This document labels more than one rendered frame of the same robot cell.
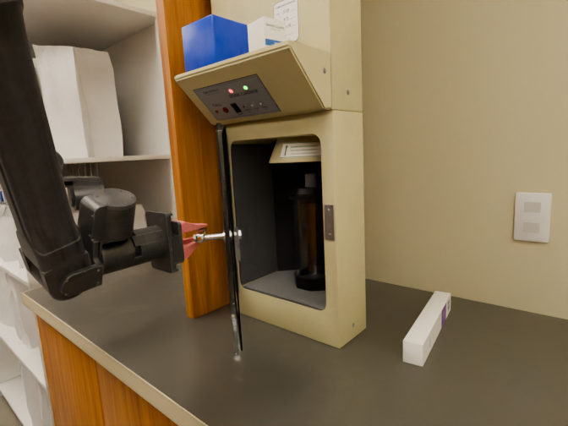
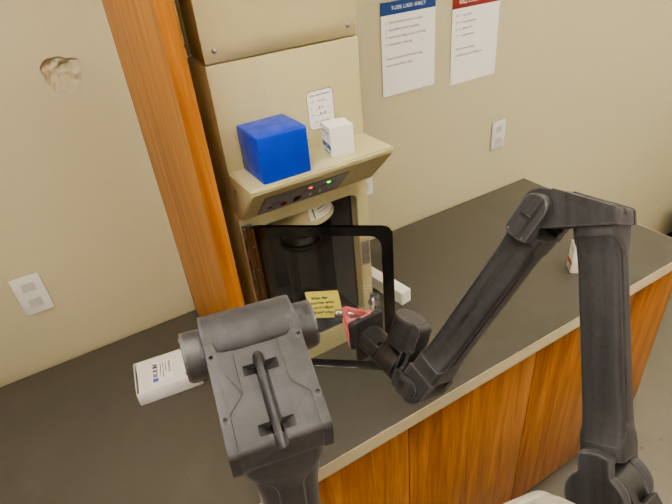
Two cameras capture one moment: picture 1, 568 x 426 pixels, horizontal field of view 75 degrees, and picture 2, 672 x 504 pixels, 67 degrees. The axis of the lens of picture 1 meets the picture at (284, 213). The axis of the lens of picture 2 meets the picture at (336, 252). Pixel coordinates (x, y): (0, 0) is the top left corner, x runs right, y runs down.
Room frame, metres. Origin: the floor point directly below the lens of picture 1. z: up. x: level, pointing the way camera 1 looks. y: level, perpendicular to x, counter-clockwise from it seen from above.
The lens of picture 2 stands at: (0.39, 0.94, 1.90)
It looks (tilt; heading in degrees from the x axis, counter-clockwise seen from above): 33 degrees down; 291
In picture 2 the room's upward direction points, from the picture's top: 6 degrees counter-clockwise
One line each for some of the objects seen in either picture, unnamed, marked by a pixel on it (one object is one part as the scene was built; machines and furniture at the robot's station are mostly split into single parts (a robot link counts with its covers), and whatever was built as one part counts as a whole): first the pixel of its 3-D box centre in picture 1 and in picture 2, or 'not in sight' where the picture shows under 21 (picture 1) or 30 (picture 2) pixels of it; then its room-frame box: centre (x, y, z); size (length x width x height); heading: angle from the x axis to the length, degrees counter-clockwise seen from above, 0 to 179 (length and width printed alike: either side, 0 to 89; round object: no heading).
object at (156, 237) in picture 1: (148, 244); (375, 342); (0.59, 0.23, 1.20); 0.07 x 0.07 x 0.10; 49
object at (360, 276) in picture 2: (226, 229); (326, 303); (0.73, 0.12, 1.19); 0.30 x 0.01 x 0.40; 9
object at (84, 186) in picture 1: (70, 182); not in sight; (0.77, 0.44, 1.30); 0.11 x 0.09 x 0.12; 128
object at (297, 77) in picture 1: (247, 91); (315, 181); (0.75, 0.06, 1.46); 0.32 x 0.11 x 0.10; 49
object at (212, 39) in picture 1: (217, 49); (273, 148); (0.80, 0.12, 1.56); 0.10 x 0.10 x 0.09; 49
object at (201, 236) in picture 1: (210, 232); (357, 309); (0.66, 0.14, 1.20); 0.10 x 0.05 x 0.03; 9
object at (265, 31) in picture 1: (267, 40); (337, 137); (0.71, 0.01, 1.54); 0.05 x 0.05 x 0.06; 39
